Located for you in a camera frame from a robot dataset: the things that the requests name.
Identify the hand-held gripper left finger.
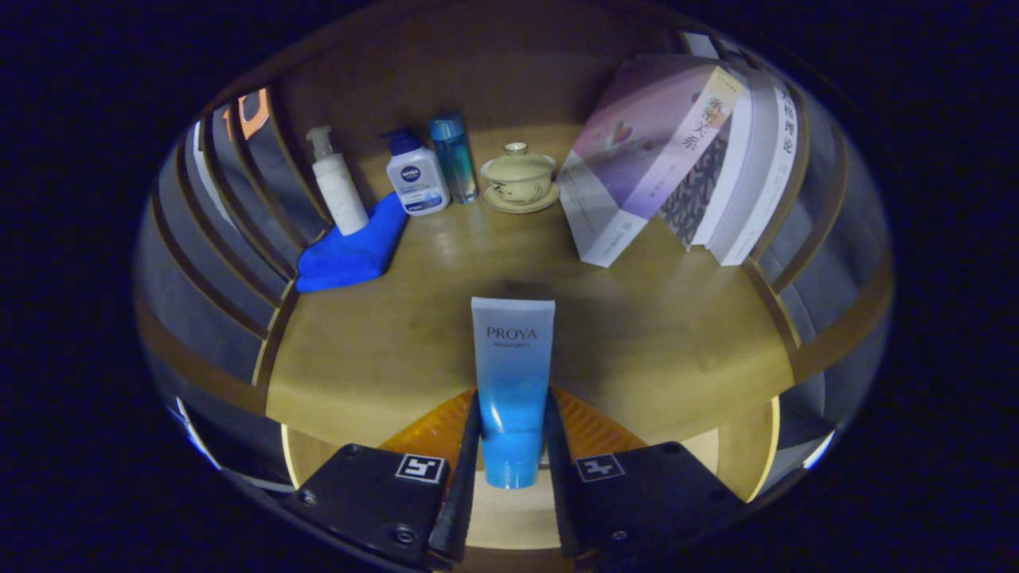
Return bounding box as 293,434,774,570
279,388,484,571

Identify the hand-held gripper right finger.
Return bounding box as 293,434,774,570
544,386,745,566

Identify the blue cosmetic tube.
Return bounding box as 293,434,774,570
470,297,556,489

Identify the wooden countertop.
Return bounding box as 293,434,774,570
265,123,797,446

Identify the wooden cabinet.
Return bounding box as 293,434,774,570
134,4,894,510

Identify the blue folded cloth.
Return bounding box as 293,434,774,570
295,191,411,294

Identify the lidded ceramic teacup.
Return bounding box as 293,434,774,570
479,142,561,215

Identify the white blue-capped lotion bottle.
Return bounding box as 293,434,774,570
381,127,451,217

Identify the white spray bottle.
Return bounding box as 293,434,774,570
306,125,371,237

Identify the patterned cover book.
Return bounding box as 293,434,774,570
658,84,777,251

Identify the teal bottle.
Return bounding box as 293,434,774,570
428,113,480,205

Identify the purple white book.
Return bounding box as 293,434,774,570
556,54,745,269

